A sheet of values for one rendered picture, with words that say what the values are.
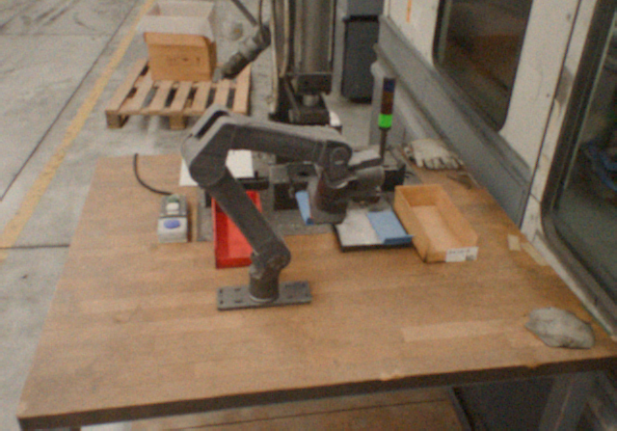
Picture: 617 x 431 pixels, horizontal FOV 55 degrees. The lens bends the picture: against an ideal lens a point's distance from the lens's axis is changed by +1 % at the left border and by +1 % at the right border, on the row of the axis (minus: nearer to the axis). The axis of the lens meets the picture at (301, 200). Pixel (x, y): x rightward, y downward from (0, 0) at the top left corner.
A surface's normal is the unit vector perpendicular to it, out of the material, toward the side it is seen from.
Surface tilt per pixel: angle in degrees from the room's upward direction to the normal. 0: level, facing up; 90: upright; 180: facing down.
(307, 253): 0
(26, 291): 0
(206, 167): 90
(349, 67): 90
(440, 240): 0
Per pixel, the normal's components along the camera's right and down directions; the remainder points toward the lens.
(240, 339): 0.03, -0.86
